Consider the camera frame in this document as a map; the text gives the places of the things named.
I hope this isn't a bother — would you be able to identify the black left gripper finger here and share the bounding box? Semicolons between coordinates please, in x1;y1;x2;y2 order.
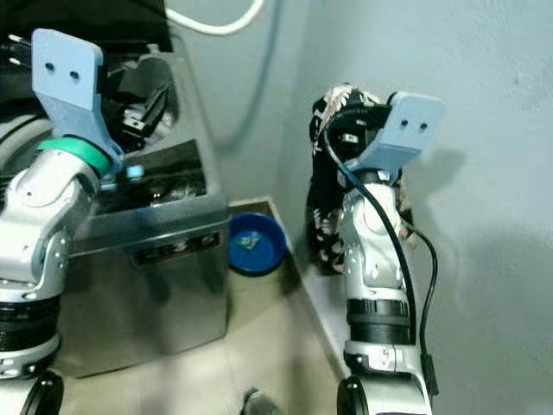
137;84;171;131

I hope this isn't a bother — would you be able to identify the black floral print garment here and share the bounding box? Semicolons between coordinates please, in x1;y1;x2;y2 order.
306;83;414;277

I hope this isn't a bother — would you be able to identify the black washing machine lid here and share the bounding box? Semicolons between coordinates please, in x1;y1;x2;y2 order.
0;0;173;54

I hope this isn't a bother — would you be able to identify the grey top-load washing machine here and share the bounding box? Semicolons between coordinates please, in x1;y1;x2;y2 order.
0;0;232;379

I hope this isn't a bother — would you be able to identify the dark washer number label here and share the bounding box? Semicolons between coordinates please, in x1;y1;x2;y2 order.
133;231;223;268

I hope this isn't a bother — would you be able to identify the small blue plastic basin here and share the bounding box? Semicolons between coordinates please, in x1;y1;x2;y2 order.
228;212;289;278

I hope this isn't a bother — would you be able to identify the dark robot foot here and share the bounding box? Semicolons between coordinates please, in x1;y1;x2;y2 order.
240;386;284;415

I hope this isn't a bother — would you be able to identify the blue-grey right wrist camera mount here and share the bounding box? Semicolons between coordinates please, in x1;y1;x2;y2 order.
350;91;444;178

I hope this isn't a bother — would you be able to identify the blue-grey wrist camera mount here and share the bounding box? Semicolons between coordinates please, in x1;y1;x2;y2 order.
31;28;115;174
350;91;444;178

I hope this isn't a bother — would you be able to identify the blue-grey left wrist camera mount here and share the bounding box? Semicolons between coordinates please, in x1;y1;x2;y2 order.
31;28;115;174

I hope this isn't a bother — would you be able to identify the white water hose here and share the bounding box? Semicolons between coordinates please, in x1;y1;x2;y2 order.
165;0;265;38

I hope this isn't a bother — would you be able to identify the grey drain hose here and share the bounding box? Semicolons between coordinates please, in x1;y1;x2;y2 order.
214;0;288;158

